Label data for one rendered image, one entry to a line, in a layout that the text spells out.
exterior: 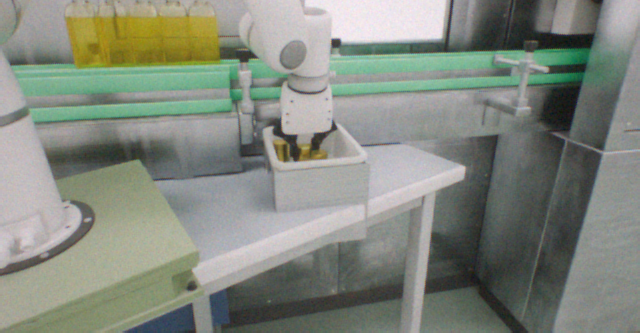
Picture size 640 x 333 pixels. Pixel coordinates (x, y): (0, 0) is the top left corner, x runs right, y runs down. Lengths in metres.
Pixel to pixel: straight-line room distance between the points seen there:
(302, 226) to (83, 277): 0.31
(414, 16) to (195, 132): 0.68
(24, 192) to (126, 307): 0.17
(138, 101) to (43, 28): 0.40
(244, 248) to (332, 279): 0.86
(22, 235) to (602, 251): 1.29
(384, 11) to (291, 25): 0.59
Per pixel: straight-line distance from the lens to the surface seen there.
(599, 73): 1.17
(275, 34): 0.56
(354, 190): 0.70
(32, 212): 0.56
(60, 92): 0.86
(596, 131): 1.17
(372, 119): 0.96
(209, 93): 0.81
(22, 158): 0.54
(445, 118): 1.05
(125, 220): 0.58
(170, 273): 0.50
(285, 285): 1.42
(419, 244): 0.99
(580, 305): 1.43
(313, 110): 0.73
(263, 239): 0.62
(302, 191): 0.67
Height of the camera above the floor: 1.09
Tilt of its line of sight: 21 degrees down
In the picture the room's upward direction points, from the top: straight up
